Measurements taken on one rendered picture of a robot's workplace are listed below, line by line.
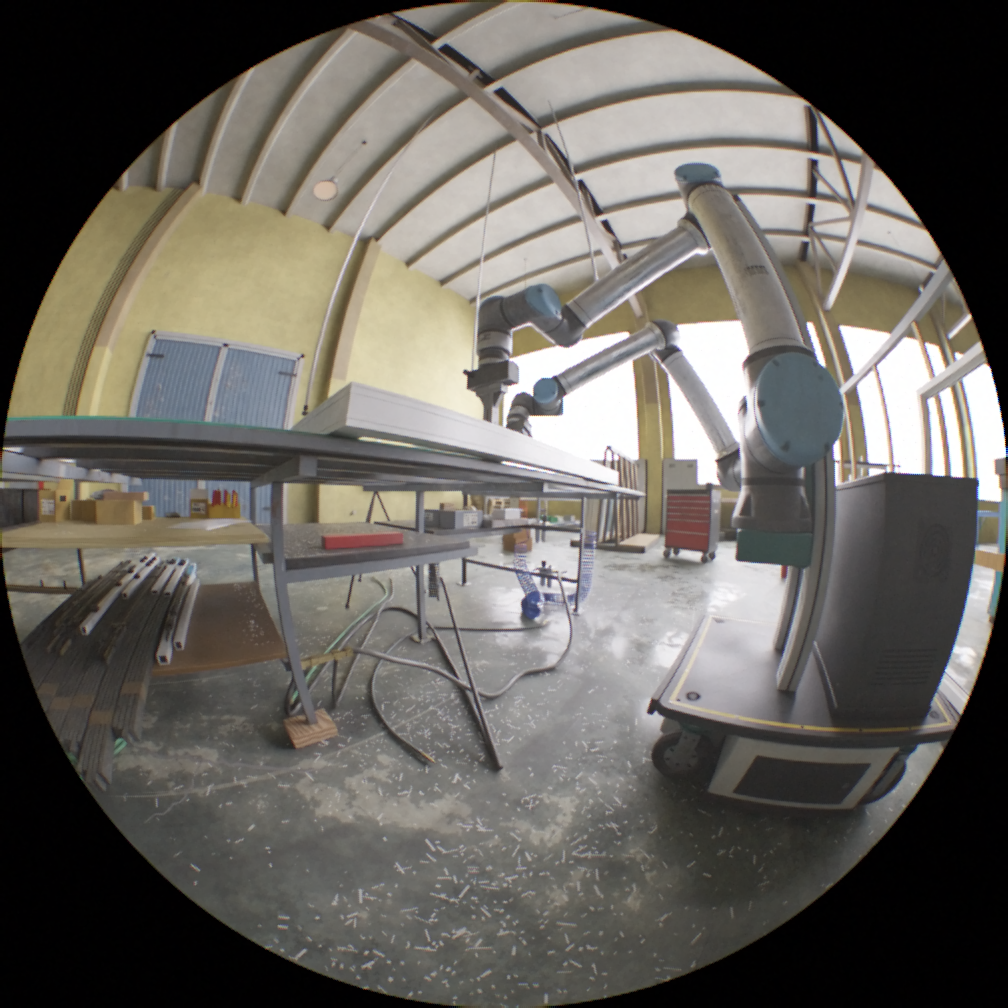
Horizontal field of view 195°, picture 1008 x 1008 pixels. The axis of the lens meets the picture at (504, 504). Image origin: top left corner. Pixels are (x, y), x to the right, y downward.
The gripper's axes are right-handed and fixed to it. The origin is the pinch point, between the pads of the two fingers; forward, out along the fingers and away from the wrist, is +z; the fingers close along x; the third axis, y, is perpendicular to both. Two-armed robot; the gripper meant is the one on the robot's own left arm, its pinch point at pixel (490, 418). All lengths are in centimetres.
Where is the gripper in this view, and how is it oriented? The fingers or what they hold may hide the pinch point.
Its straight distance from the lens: 71.6
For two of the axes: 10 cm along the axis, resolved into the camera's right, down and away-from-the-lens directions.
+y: -5.9, 0.0, -8.1
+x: 8.1, 0.3, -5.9
